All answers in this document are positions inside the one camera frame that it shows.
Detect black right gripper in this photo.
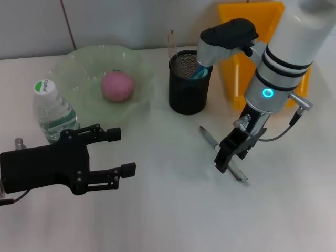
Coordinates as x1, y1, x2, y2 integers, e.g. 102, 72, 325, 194
214, 103, 270, 174

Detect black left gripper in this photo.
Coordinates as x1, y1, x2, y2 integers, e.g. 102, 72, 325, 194
0, 123, 122, 196

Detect grey white pen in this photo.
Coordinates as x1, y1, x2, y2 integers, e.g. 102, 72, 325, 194
199, 125, 249, 185

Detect pink peach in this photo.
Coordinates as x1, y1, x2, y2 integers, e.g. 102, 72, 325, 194
101, 71, 135, 103

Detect clear bottle with green label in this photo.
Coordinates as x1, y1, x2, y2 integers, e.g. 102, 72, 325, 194
33, 78, 81, 144

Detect blue scissors with sheath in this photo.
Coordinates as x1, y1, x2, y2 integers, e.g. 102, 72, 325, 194
190, 64, 213, 80

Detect transparent plastic ruler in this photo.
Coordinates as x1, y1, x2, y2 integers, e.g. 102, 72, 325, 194
166, 29, 182, 77

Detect translucent green fruit bowl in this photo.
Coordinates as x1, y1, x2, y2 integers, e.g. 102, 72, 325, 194
49, 44, 156, 134

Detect black mesh pen holder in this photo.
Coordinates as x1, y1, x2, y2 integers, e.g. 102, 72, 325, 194
169, 49, 214, 116

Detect yellow plastic bin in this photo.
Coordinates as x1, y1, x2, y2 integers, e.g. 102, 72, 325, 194
218, 1, 313, 110

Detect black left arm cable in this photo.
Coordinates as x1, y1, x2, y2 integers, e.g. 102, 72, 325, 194
0, 190, 30, 207

